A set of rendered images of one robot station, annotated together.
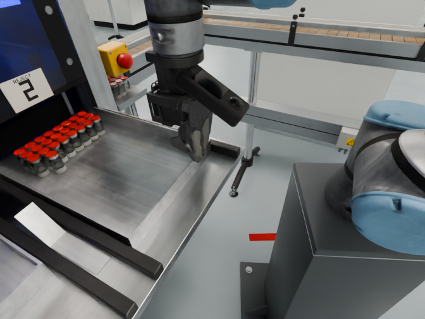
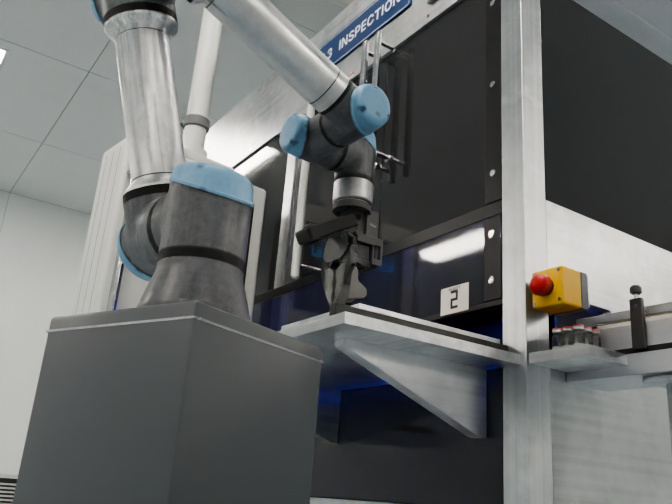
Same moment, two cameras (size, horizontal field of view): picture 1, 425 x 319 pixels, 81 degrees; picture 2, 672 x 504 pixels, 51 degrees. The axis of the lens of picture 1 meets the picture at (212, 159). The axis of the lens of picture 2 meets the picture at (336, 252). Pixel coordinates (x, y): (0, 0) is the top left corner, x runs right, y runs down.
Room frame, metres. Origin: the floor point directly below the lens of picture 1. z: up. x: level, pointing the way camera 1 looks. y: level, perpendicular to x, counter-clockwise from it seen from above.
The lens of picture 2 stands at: (0.94, -1.04, 0.60)
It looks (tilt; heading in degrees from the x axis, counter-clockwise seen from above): 19 degrees up; 118
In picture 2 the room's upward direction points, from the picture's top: 4 degrees clockwise
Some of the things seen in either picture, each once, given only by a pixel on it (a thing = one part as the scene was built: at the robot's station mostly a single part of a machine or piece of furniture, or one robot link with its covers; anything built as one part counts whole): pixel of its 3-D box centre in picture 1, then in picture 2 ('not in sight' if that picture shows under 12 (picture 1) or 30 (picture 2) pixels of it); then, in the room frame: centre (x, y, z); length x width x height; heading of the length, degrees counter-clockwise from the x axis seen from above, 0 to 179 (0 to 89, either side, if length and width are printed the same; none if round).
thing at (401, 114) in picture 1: (394, 142); (206, 215); (0.34, -0.32, 0.96); 0.13 x 0.12 x 0.14; 154
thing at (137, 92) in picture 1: (117, 95); (583, 360); (0.74, 0.29, 0.87); 0.14 x 0.13 x 0.02; 61
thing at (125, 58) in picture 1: (124, 61); (542, 285); (0.69, 0.23, 0.99); 0.04 x 0.04 x 0.04; 61
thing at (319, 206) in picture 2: not in sight; (335, 175); (0.02, 0.63, 1.51); 0.47 x 0.01 x 0.59; 151
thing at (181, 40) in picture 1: (176, 35); (351, 197); (0.38, 0.04, 1.14); 0.08 x 0.08 x 0.05
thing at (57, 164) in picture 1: (56, 162); not in sight; (0.39, 0.32, 0.90); 0.02 x 0.02 x 0.05
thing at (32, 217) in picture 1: (62, 237); not in sight; (0.21, 0.23, 0.91); 0.14 x 0.03 x 0.06; 62
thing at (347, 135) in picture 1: (352, 139); not in sight; (0.93, -0.66, 0.50); 0.12 x 0.05 x 0.09; 61
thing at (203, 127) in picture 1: (193, 136); (352, 290); (0.40, 0.04, 0.95); 0.06 x 0.03 x 0.09; 61
